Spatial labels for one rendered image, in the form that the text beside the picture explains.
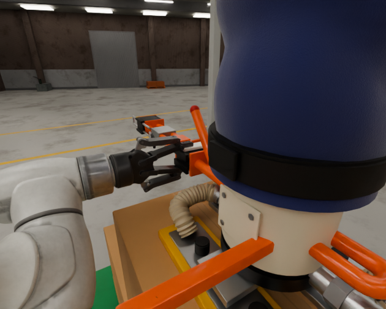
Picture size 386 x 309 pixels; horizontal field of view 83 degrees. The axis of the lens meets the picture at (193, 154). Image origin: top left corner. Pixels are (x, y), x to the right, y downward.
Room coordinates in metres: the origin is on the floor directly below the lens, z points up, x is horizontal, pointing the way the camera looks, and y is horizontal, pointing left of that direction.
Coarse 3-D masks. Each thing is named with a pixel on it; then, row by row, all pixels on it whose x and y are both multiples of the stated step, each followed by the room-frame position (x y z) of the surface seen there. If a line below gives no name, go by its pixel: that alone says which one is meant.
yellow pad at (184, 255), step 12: (168, 228) 0.37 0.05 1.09; (204, 228) 0.37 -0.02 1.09; (168, 240) 0.33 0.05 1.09; (180, 240) 0.33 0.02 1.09; (192, 240) 0.33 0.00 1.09; (204, 240) 0.30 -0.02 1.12; (216, 240) 0.33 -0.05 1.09; (168, 252) 0.31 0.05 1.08; (180, 252) 0.30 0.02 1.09; (192, 252) 0.30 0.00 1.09; (204, 252) 0.29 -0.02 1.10; (180, 264) 0.28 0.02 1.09; (192, 264) 0.27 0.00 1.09; (204, 300) 0.22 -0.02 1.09; (216, 300) 0.21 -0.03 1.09; (240, 300) 0.21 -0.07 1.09; (252, 300) 0.21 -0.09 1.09; (264, 300) 0.21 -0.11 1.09
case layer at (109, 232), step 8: (112, 224) 1.01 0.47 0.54; (104, 232) 0.95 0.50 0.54; (112, 232) 0.95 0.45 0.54; (112, 240) 0.89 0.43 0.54; (112, 248) 0.83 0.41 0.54; (112, 256) 0.78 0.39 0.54; (112, 264) 0.80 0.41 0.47; (120, 264) 0.74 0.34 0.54; (112, 272) 0.96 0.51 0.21; (120, 272) 0.70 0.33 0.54; (120, 280) 0.66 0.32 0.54; (120, 288) 0.62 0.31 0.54; (120, 296) 0.68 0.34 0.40
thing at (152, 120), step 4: (140, 116) 0.83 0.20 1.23; (144, 116) 0.83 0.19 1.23; (148, 116) 0.83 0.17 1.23; (152, 116) 0.83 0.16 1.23; (156, 116) 0.83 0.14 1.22; (144, 120) 0.77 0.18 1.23; (148, 120) 0.77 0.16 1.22; (152, 120) 0.77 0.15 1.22; (156, 120) 0.78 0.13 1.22; (160, 120) 0.79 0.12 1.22; (148, 124) 0.76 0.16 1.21; (152, 124) 0.77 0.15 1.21; (156, 124) 0.78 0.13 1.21; (148, 132) 0.76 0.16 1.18
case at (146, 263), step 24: (120, 216) 0.43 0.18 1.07; (144, 216) 0.43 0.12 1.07; (168, 216) 0.43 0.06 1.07; (192, 216) 0.43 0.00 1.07; (216, 216) 0.43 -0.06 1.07; (120, 240) 0.39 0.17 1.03; (144, 240) 0.35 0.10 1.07; (144, 264) 0.29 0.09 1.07; (168, 264) 0.29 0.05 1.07; (144, 288) 0.25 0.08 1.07; (264, 288) 0.25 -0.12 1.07
